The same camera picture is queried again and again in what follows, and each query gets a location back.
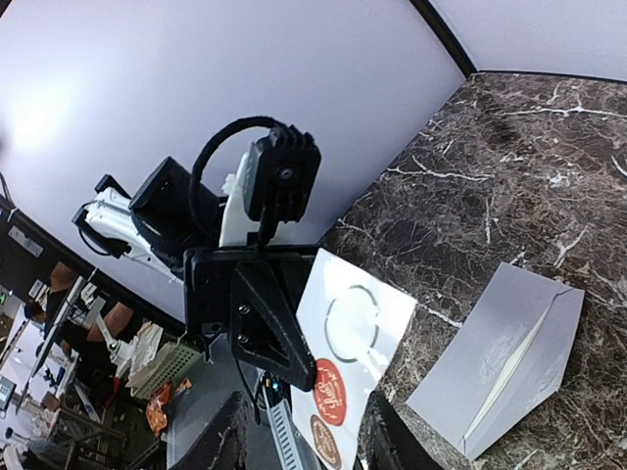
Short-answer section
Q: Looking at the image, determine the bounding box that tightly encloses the wax seal sticker sheet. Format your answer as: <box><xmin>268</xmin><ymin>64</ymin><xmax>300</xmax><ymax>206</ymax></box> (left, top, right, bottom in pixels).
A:
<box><xmin>291</xmin><ymin>250</ymin><xmax>416</xmax><ymax>469</ymax></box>

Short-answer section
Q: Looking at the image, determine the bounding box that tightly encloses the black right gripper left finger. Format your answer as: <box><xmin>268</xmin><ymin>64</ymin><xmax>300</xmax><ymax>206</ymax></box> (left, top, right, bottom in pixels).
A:
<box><xmin>171</xmin><ymin>392</ymin><xmax>245</xmax><ymax>470</ymax></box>

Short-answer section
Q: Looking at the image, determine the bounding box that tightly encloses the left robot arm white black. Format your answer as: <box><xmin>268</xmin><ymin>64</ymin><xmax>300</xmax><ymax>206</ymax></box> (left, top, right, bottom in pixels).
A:
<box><xmin>73</xmin><ymin>157</ymin><xmax>317</xmax><ymax>392</ymax></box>

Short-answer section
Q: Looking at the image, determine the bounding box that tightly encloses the black left frame post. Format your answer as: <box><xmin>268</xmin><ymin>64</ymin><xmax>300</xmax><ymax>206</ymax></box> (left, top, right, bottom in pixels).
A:
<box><xmin>410</xmin><ymin>0</ymin><xmax>478</xmax><ymax>78</ymax></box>

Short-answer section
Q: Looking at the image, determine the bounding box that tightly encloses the beige lined letter paper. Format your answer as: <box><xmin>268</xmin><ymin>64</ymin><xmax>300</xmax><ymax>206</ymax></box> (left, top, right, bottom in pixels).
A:
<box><xmin>462</xmin><ymin>307</ymin><xmax>549</xmax><ymax>444</ymax></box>

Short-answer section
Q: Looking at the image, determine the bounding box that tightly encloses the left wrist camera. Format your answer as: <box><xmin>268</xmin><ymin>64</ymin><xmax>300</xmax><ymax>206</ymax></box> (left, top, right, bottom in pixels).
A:
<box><xmin>188</xmin><ymin>116</ymin><xmax>321</xmax><ymax>249</ymax></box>

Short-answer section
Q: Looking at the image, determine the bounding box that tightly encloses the person in black shirt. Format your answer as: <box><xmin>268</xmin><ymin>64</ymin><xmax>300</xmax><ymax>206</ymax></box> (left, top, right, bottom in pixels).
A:
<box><xmin>24</xmin><ymin>261</ymin><xmax>144</xmax><ymax>390</ymax></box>

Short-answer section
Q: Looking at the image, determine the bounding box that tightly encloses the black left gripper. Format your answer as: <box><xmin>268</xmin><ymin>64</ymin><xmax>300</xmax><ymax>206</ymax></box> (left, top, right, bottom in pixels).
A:
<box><xmin>183</xmin><ymin>245</ymin><xmax>318</xmax><ymax>392</ymax></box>

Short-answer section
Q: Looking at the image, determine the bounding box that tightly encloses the white perforated basket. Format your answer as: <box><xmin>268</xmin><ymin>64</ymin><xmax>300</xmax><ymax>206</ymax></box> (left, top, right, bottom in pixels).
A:
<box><xmin>126</xmin><ymin>342</ymin><xmax>202</xmax><ymax>400</ymax></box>

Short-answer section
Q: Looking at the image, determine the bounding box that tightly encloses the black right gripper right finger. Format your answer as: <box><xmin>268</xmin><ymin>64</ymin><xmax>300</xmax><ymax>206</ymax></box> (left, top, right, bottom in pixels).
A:
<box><xmin>359</xmin><ymin>391</ymin><xmax>443</xmax><ymax>470</ymax></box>

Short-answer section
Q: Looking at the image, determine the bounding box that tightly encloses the grey envelope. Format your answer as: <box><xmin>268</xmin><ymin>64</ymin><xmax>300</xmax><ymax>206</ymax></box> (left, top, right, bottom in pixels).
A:
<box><xmin>408</xmin><ymin>263</ymin><xmax>585</xmax><ymax>460</ymax></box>

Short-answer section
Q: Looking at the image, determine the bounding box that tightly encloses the black front rail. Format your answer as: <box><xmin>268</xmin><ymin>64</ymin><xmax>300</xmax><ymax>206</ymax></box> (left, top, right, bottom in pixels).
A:
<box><xmin>1</xmin><ymin>178</ymin><xmax>185</xmax><ymax>336</ymax></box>

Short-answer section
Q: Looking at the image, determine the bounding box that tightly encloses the red round seal sticker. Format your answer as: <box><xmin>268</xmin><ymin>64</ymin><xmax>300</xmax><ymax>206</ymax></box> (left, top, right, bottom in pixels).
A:
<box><xmin>313</xmin><ymin>358</ymin><xmax>348</xmax><ymax>427</ymax></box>

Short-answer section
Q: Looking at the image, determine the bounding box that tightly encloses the brown round seal sticker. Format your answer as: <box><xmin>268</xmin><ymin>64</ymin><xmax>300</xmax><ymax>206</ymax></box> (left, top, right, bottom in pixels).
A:
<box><xmin>310</xmin><ymin>415</ymin><xmax>342</xmax><ymax>470</ymax></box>

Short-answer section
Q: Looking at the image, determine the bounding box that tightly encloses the white slotted cable duct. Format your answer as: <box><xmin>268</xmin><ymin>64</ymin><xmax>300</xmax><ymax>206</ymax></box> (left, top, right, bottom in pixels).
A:
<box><xmin>266</xmin><ymin>399</ymin><xmax>304</xmax><ymax>470</ymax></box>

